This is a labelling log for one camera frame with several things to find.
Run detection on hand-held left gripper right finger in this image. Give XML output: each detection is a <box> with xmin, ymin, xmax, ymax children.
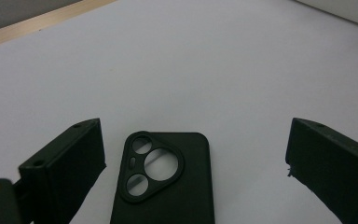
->
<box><xmin>284</xmin><ymin>117</ymin><xmax>358</xmax><ymax>224</ymax></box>

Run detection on wooden table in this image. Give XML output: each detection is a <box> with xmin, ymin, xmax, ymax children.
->
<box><xmin>0</xmin><ymin>0</ymin><xmax>117</xmax><ymax>50</ymax></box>

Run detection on white plastic bin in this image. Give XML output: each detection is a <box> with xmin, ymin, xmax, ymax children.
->
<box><xmin>292</xmin><ymin>0</ymin><xmax>358</xmax><ymax>32</ymax></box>

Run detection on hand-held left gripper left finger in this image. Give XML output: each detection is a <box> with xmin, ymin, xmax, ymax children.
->
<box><xmin>13</xmin><ymin>118</ymin><xmax>107</xmax><ymax>224</ymax></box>

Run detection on black phone case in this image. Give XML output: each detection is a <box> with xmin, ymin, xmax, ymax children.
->
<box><xmin>109</xmin><ymin>131</ymin><xmax>216</xmax><ymax>224</ymax></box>

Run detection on white table mat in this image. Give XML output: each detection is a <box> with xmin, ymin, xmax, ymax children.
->
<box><xmin>0</xmin><ymin>0</ymin><xmax>358</xmax><ymax>224</ymax></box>

